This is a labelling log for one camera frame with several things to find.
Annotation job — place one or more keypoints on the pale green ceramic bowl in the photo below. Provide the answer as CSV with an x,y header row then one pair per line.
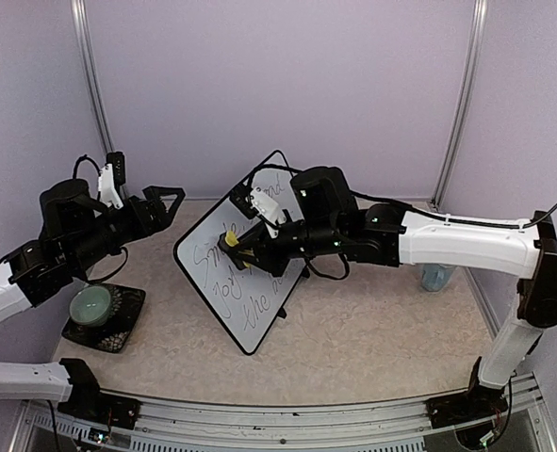
x,y
91,307

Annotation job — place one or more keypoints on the white whiteboard black frame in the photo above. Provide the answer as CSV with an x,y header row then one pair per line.
x,y
246,302

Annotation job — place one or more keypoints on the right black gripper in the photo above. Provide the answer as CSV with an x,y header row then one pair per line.
x,y
266,255

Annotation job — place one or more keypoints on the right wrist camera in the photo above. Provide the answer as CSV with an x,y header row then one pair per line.
x,y
256,203

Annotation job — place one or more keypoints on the right aluminium corner post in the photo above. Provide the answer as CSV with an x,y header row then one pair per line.
x,y
474,47

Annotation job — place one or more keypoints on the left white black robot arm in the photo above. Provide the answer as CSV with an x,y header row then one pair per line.
x,y
78,231

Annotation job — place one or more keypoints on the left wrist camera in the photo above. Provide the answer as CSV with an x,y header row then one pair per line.
x,y
111,178

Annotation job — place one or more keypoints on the aluminium front rail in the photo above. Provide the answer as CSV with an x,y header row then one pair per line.
x,y
173,425

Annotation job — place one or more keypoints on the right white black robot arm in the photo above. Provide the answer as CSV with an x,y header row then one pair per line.
x,y
394,233

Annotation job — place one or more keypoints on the left aluminium corner post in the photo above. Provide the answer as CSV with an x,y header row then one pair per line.
x,y
82,32

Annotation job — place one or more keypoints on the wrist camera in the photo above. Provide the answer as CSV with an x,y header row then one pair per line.
x,y
111,178
256,203

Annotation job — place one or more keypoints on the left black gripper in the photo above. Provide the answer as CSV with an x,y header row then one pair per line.
x,y
145,227

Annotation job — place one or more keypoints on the aluminium corner post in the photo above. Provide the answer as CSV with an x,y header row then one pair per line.
x,y
82,32
474,47

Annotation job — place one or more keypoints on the yellow black whiteboard eraser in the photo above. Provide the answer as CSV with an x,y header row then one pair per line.
x,y
229,244

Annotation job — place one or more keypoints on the light blue ceramic mug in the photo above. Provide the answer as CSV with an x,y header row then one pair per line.
x,y
434,277

